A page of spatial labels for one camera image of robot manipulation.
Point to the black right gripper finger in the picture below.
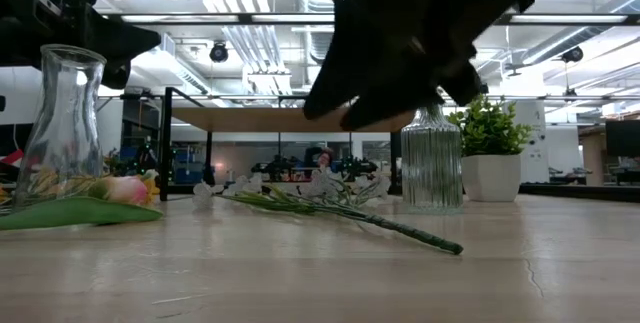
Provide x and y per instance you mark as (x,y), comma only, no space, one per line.
(425,88)
(360,63)

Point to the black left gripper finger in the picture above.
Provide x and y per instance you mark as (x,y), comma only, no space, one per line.
(116,75)
(125,38)

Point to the plain glass vase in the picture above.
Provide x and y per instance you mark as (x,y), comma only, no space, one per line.
(62,128)

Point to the ribbed glass vase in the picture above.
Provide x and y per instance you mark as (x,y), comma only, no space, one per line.
(431,163)

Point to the pink tulip flower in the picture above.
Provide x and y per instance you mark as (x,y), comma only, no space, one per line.
(122,190)

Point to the white flower bunch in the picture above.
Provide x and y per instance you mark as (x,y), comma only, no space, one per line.
(320,203)

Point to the wooden shelf with black legs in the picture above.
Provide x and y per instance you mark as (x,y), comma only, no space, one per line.
(260,119)

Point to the green plant in white pot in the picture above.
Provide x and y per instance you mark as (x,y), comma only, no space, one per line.
(490,153)

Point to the person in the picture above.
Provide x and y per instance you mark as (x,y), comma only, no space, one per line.
(325,158)

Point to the black monitor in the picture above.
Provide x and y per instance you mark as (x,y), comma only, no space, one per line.
(622,138)

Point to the black ceiling camera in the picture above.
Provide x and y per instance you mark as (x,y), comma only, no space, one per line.
(572,54)
(218,52)

